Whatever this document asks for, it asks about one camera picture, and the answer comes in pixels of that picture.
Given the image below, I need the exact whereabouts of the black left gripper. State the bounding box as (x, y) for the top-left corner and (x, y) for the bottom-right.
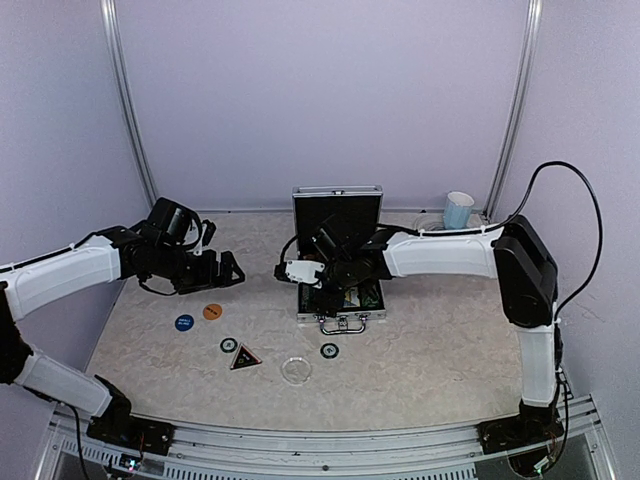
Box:
(154, 242), (244, 294)

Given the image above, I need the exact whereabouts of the green chip group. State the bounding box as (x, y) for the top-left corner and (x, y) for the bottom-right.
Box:
(361, 285), (380, 308)

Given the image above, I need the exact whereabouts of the aluminium poker case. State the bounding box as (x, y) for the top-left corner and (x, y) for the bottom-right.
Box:
(285, 185), (386, 336)

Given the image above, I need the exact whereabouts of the dropped green poker chip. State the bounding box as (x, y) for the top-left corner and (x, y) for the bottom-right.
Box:
(320, 343), (340, 359)

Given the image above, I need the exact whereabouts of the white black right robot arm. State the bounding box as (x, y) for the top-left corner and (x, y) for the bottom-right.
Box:
(300, 215), (568, 452)

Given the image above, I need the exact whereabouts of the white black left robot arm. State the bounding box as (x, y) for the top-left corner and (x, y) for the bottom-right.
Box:
(1, 198), (245, 455)

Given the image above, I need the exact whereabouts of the orange round button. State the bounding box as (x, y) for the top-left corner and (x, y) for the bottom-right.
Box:
(202, 303), (223, 321)

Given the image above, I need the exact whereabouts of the blue small blind button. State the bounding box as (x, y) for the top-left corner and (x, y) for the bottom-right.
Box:
(174, 314), (195, 332)

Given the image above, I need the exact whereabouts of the black triangular dealer button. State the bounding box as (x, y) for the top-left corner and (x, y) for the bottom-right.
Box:
(230, 344), (262, 371)

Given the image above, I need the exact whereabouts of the white swirl plate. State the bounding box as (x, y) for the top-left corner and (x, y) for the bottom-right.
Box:
(413, 213), (445, 231)

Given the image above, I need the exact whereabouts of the clear round plastic lid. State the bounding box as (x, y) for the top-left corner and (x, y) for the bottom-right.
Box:
(280, 357), (312, 386)

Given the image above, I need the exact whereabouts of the light blue ribbed cup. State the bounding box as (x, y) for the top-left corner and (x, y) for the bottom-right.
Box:
(443, 191), (475, 230)

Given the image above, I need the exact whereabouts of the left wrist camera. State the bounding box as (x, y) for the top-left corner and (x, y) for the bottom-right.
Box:
(191, 220), (217, 256)

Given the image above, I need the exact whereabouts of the front aluminium rail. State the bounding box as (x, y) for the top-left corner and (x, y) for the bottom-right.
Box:
(49, 422), (601, 480)

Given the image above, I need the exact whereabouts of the right aluminium frame post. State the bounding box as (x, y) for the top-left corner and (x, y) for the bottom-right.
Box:
(482, 0), (544, 220)

